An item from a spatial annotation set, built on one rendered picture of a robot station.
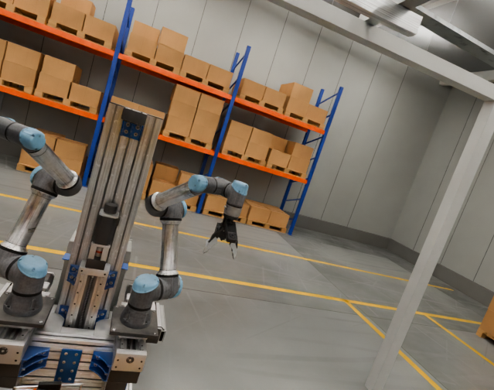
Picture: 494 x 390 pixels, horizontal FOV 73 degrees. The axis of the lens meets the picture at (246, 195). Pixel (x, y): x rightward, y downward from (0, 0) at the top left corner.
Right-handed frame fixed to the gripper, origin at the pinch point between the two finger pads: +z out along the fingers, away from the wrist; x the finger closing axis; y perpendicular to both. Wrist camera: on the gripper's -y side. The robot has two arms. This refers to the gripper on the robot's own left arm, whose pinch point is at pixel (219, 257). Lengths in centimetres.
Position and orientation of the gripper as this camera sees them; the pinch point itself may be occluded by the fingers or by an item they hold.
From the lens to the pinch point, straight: 154.7
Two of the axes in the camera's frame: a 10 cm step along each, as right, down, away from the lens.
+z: -3.1, 9.4, 1.5
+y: -2.9, -2.4, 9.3
